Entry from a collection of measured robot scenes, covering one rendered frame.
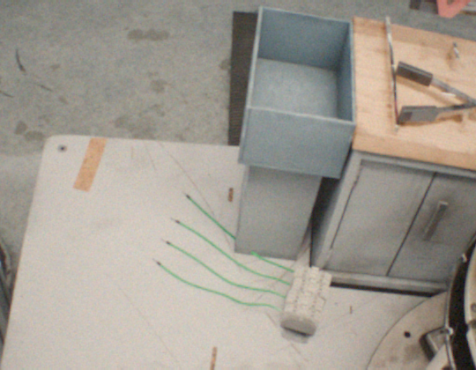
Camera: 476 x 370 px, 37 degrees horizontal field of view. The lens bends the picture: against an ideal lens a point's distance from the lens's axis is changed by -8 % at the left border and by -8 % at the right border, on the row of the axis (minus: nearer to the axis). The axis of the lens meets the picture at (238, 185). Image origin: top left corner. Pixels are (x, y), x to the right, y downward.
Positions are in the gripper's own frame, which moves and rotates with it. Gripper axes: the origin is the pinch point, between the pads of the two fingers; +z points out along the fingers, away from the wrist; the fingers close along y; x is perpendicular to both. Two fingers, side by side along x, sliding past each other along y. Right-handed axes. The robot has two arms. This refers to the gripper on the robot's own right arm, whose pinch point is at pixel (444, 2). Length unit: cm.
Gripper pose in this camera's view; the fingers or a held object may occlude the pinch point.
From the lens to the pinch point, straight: 78.3
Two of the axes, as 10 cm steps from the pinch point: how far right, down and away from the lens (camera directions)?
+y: -0.8, 7.8, -6.2
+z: -1.0, 6.2, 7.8
